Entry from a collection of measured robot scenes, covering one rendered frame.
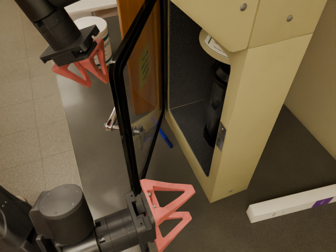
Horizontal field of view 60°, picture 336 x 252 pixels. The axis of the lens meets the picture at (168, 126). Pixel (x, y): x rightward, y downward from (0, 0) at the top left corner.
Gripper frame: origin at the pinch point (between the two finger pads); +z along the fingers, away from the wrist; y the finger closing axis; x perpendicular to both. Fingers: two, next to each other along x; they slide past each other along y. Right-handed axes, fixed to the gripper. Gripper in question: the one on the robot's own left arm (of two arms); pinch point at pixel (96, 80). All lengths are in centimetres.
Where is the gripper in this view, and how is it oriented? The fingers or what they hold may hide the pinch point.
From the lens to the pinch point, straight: 59.2
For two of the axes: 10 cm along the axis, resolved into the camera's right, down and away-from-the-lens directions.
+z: 4.1, 6.6, 6.3
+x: -2.2, 7.4, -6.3
